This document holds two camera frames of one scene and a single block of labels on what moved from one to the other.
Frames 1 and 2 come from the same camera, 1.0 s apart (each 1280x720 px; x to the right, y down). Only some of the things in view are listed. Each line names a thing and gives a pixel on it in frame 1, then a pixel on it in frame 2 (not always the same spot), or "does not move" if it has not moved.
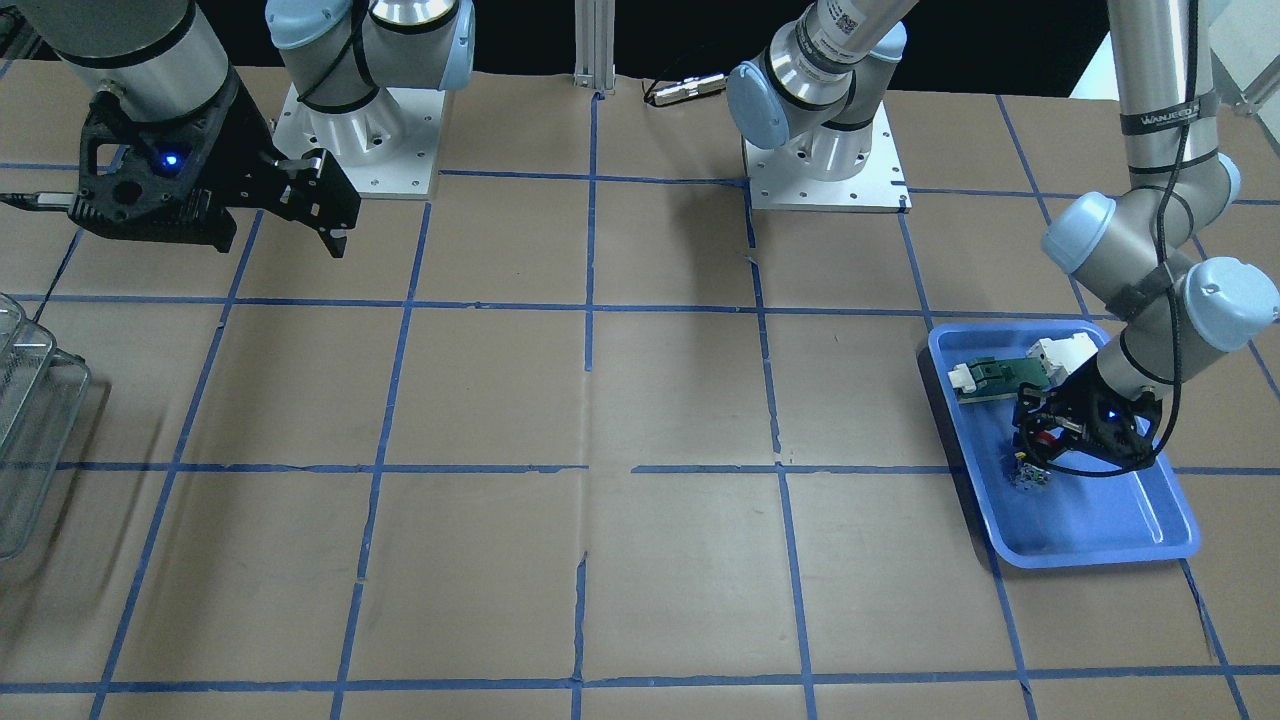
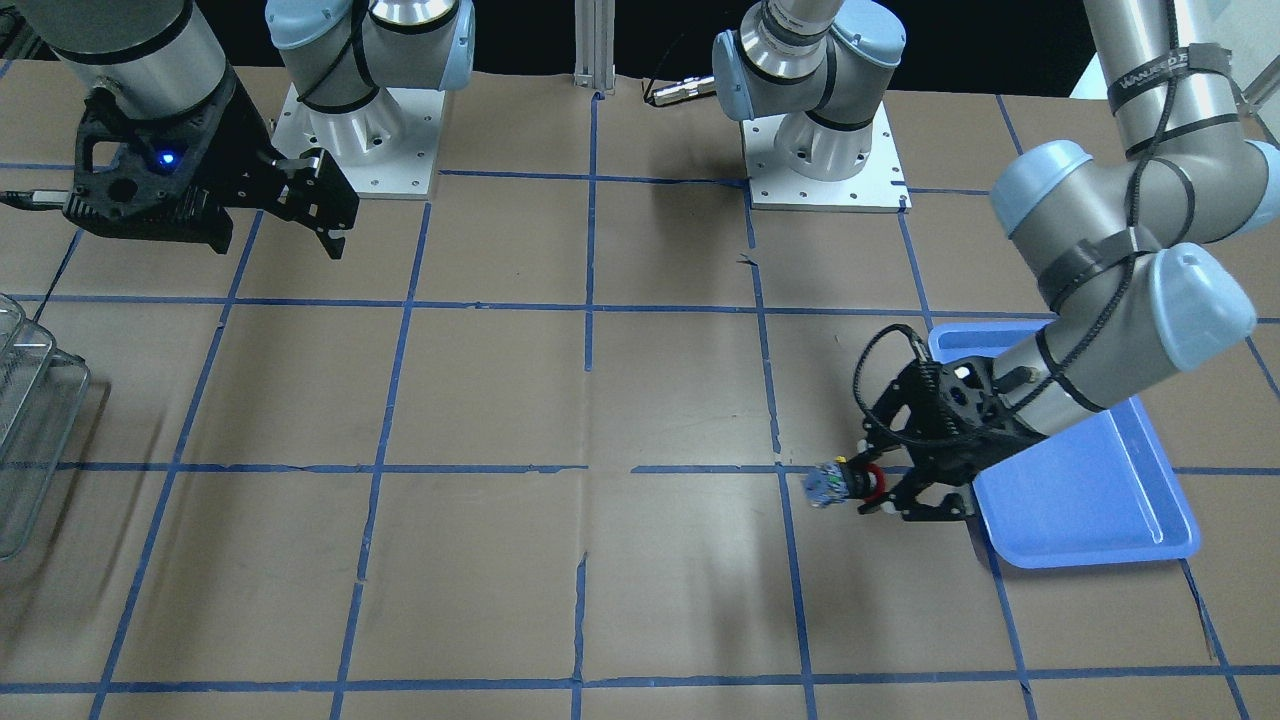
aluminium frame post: [594, 29] does not move
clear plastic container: [42, 397] does not move
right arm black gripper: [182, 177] does not move
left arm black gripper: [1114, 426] → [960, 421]
